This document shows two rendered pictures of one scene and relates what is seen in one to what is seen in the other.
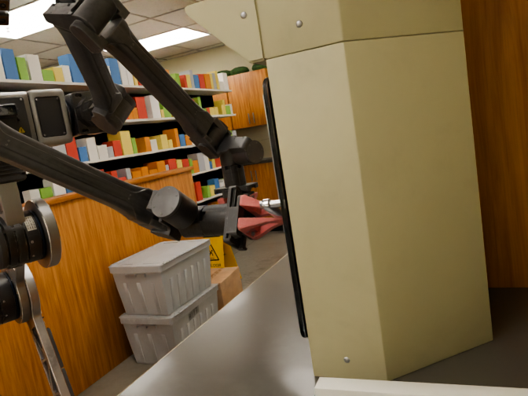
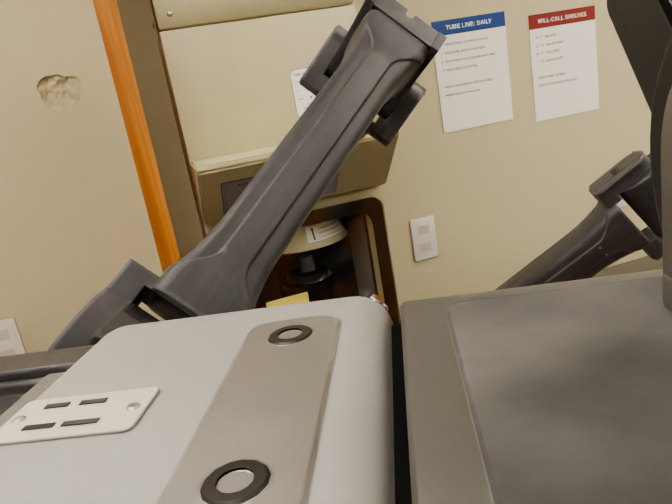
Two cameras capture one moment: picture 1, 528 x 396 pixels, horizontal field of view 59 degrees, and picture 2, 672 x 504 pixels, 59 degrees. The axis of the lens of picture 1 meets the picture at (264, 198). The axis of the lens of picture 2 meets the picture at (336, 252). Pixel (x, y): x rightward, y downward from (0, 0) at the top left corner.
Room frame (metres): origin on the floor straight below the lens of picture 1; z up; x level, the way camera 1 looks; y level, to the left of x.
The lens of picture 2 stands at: (1.42, 0.71, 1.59)
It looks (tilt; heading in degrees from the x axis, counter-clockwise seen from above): 15 degrees down; 230
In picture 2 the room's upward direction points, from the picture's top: 10 degrees counter-clockwise
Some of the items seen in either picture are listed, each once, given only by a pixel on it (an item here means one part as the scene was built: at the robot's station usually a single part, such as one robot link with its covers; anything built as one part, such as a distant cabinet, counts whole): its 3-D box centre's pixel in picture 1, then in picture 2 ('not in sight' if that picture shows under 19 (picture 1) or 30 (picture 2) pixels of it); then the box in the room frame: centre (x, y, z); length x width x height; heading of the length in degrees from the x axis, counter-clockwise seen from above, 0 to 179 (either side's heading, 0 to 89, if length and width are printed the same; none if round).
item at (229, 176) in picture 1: (234, 178); not in sight; (1.21, 0.07, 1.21); 0.10 x 0.07 x 0.07; 65
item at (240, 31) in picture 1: (267, 44); (298, 175); (0.83, -0.05, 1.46); 0.32 x 0.12 x 0.10; 155
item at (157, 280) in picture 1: (166, 275); not in sight; (3.02, 0.72, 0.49); 0.60 x 0.42 x 0.33; 155
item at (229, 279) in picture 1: (215, 291); not in sight; (3.59, 0.50, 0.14); 0.41 x 0.32 x 0.28; 161
